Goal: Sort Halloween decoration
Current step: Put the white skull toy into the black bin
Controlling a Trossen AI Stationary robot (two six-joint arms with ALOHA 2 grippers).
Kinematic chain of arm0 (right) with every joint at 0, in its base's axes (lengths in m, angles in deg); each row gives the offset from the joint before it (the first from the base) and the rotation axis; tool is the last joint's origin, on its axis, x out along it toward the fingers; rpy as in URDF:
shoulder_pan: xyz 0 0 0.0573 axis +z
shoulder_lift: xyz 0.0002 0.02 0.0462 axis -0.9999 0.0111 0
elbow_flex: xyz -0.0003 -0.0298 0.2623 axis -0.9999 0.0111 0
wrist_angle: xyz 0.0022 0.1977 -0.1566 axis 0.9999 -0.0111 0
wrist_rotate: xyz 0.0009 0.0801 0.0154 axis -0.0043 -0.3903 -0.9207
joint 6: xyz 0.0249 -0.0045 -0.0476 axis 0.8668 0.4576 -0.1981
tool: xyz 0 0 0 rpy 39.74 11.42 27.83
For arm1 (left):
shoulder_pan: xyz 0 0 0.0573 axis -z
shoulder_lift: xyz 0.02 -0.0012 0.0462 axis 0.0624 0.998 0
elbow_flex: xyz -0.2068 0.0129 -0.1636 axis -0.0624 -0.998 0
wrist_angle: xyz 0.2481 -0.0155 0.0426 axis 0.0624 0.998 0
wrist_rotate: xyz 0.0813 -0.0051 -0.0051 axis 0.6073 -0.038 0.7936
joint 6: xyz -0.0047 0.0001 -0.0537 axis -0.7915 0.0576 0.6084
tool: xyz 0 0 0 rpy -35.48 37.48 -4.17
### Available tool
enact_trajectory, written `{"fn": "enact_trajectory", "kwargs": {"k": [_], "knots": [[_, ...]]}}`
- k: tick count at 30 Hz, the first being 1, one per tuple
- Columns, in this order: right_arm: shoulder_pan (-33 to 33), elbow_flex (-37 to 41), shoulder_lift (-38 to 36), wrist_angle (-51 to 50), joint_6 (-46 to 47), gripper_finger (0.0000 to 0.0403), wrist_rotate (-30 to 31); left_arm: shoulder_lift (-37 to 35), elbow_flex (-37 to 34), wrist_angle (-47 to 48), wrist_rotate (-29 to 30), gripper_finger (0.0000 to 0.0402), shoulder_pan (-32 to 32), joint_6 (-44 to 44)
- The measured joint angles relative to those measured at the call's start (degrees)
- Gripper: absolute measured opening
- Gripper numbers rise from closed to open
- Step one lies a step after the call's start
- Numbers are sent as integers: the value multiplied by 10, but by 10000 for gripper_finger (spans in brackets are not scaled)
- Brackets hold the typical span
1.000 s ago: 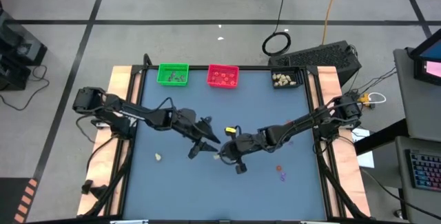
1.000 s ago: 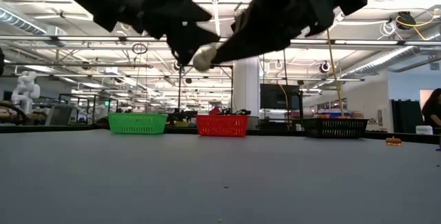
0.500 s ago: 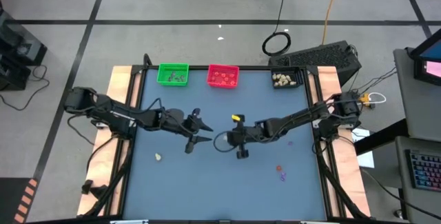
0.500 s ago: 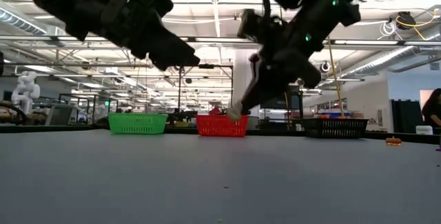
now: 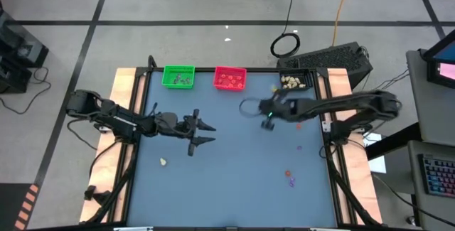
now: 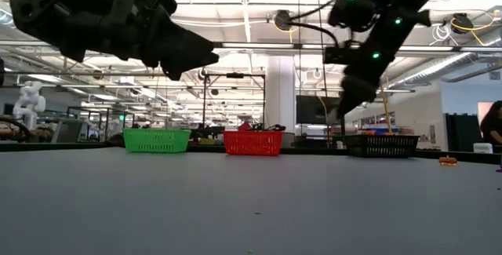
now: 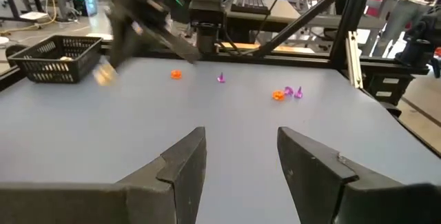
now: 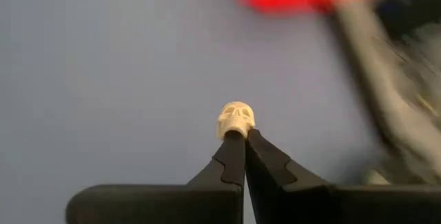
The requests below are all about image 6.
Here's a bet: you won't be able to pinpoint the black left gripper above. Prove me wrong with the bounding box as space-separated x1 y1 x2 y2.
58 0 220 82

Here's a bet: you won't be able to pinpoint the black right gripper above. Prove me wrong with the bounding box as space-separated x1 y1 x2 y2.
336 9 431 119

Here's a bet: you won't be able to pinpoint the blue storage bins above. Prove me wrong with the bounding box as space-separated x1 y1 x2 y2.
359 124 395 136

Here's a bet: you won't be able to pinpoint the black monitor screen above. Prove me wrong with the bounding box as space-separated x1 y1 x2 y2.
296 94 343 126

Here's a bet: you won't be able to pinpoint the black plastic basket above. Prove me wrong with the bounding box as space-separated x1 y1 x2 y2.
344 134 420 158

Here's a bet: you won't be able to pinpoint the white building pillar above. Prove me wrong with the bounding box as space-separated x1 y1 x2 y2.
265 54 297 133

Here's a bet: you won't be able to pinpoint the black workbench robot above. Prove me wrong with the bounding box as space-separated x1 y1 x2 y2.
253 122 286 133

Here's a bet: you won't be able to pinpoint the black workbench equipment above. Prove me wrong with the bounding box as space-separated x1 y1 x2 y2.
191 123 227 146

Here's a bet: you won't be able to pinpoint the green plastic basket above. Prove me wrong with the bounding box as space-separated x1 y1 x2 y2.
122 128 192 154

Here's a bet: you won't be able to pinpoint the red plastic basket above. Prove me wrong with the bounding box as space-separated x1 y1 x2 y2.
222 130 284 157

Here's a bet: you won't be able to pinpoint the grey box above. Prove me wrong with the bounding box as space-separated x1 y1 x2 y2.
53 118 90 143

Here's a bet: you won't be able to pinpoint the white robot figure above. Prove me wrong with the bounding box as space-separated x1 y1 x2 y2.
13 80 47 130

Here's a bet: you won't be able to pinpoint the black hanging cable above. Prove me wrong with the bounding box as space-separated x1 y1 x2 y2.
296 0 304 96
314 0 330 149

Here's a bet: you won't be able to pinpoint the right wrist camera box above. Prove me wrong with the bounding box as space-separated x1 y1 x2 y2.
323 46 360 66

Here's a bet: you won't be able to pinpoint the yellow hanging cable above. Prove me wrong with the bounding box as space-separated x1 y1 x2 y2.
362 0 395 135

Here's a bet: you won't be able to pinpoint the black metal frame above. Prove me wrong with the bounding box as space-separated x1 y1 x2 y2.
66 105 136 130
202 72 267 138

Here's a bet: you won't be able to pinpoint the black right camera cable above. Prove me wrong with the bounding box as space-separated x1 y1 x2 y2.
288 0 356 48

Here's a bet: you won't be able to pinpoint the white coiled cable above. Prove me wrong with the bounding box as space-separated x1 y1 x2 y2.
431 23 453 45

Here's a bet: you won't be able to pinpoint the black table frame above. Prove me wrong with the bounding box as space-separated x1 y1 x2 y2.
0 140 502 165

